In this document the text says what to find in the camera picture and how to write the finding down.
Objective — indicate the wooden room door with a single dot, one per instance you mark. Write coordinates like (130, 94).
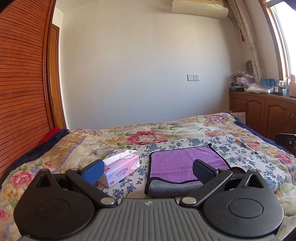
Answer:
(54, 80)

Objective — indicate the floral bed blanket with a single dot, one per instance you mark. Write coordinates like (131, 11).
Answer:
(234, 141)

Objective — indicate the clear plastic bag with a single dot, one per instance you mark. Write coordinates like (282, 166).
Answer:
(255, 88)

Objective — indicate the white wall switch socket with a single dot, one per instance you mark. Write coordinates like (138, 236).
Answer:
(193, 77)

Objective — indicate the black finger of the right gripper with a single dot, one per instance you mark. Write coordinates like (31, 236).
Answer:
(286, 140)

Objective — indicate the pink thermos bottle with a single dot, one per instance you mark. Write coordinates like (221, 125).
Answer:
(292, 86)

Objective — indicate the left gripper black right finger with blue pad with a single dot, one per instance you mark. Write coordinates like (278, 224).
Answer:
(211, 179)

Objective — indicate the white box beside bed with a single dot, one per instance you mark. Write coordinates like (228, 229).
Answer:
(240, 116)

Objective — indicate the white wall air conditioner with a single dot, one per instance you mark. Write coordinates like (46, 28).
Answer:
(214, 9)

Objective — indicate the blue box on cabinet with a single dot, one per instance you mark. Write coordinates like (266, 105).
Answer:
(267, 82)

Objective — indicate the purple grey microfiber towel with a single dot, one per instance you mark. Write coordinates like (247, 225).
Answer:
(170, 172)

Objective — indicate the pink box on cabinet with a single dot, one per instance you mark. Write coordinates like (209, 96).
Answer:
(245, 80)

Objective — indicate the dark fan ornament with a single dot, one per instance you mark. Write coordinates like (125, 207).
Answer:
(249, 67)

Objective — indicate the red pillow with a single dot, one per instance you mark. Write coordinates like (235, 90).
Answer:
(49, 135)

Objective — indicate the wooden sideboard cabinet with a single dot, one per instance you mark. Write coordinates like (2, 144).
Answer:
(266, 114)

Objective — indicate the blue floral white cloth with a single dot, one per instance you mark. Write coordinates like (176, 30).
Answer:
(271, 174)

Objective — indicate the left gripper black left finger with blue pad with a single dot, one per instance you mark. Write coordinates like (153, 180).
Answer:
(83, 180)

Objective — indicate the pink cotton tissue box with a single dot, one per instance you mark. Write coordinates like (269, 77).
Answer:
(119, 166)

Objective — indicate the floral beige curtain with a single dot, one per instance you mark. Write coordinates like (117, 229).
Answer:
(244, 22)

